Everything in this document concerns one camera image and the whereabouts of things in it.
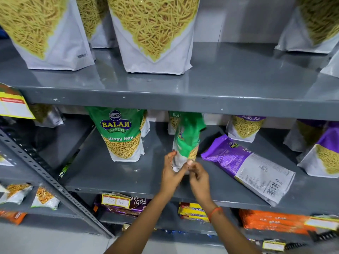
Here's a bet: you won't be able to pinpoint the orange biscuit packets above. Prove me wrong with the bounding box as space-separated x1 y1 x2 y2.
239 209 317 235

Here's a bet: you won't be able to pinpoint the silver snack packet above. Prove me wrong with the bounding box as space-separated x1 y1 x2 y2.
29 104 65 128

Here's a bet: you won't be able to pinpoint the large yellow shelf label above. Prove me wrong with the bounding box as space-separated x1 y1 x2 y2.
0 83 35 120

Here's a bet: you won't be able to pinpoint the yellow price tag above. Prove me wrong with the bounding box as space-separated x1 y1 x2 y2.
101 193 131 209
304 216 339 231
262 240 287 252

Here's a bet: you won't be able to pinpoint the purple snack packet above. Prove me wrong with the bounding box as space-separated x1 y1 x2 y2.
283 119 327 153
226 115 267 143
297 126 339 179
201 134 296 207

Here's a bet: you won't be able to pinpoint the white yellow snack packet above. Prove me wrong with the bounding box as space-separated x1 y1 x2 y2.
275 0 339 54
75 0 117 49
320 50 339 78
107 0 201 75
0 0 95 71

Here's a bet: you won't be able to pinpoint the orange snack packet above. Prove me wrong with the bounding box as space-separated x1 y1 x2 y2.
0 210 27 225

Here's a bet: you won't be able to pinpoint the green snack packet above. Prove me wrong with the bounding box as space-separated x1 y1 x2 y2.
168 111 182 135
85 106 145 162
172 112 207 174

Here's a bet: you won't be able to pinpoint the yellow red biscuit packets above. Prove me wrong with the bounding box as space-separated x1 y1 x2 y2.
178 202 210 223

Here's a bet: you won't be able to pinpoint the orange wrist thread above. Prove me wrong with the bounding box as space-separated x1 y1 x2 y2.
208 207 223 222

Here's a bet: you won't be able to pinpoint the purple chocolate packet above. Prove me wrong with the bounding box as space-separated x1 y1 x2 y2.
93 194 152 217

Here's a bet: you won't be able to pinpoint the grey metal shelf unit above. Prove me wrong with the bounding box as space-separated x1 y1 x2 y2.
0 40 339 254

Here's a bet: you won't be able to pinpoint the small clear snack packet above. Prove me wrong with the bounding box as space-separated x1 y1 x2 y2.
31 186 60 211
0 154 15 167
0 183 33 205

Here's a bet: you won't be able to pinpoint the person's right forearm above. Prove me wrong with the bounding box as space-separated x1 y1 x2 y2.
204 205 261 254

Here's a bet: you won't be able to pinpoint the person's left hand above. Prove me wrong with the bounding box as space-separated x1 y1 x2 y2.
160 151 193 195

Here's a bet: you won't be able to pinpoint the person's left forearm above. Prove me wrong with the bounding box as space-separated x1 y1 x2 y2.
105 191 180 254

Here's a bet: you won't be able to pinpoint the person's right hand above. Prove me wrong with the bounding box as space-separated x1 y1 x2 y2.
189 161 217 210

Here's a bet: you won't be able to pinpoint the grey slotted shelf rack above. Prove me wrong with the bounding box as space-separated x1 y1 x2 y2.
0 114 115 239

